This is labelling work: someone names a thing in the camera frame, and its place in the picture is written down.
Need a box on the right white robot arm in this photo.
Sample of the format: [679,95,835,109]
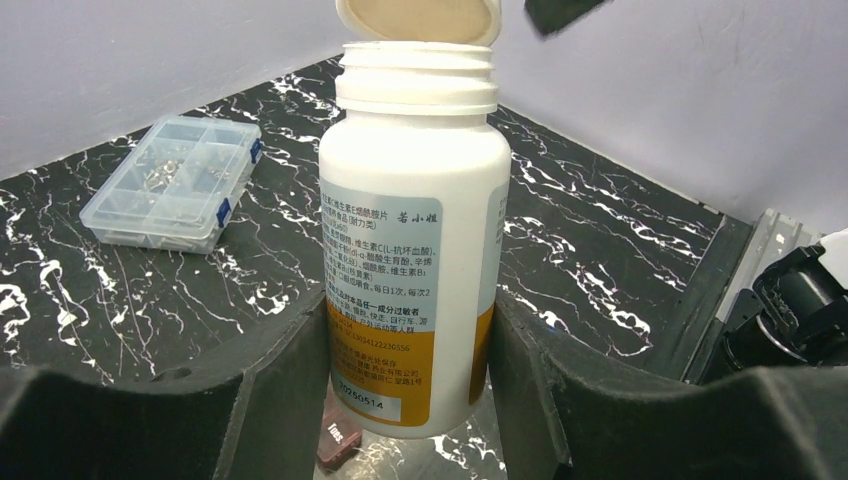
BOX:
[525,1,847,383]

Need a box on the red weekly pill organizer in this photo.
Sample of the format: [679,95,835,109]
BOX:
[316,382,363,472]

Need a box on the clear plastic compartment box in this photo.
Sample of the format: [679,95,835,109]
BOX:
[79,116,263,255]

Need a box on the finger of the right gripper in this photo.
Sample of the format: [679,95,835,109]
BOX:
[524,0,606,37]

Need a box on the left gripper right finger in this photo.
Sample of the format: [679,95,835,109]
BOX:
[489,292,847,479]

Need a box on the white pill bottle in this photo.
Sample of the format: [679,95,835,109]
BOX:
[319,1,512,439]

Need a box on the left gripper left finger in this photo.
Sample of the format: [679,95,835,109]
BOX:
[1,291,329,479]

